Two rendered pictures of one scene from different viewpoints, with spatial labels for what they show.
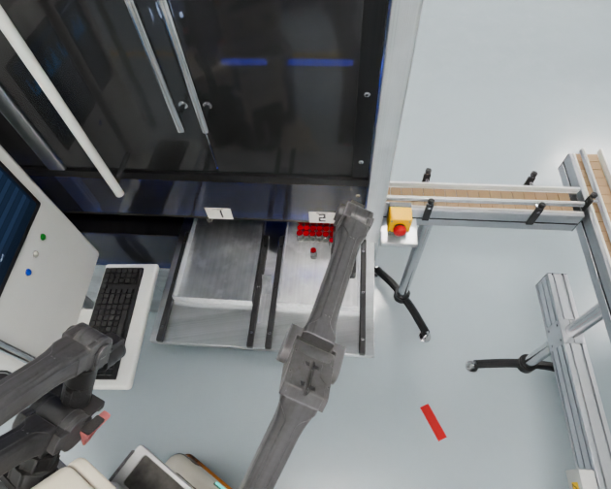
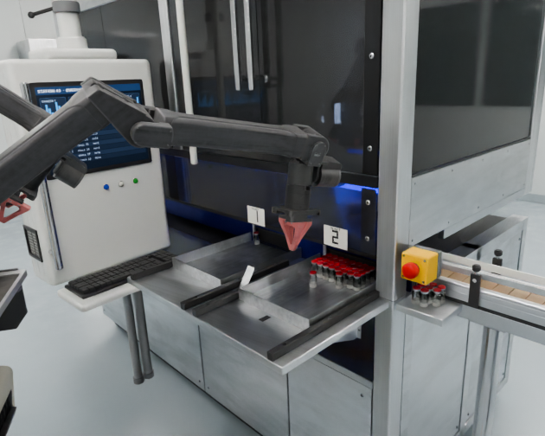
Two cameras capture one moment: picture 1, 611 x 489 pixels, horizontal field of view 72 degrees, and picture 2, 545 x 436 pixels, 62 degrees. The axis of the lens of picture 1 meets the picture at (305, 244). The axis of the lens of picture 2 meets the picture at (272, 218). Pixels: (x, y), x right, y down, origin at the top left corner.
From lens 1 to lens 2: 1.00 m
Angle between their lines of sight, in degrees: 50
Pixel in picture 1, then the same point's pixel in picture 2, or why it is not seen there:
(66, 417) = not seen: hidden behind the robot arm
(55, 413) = not seen: hidden behind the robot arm
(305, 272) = (292, 291)
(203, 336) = (162, 289)
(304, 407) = (82, 95)
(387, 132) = (390, 103)
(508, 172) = not seen: outside the picture
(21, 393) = not seen: outside the picture
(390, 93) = (389, 51)
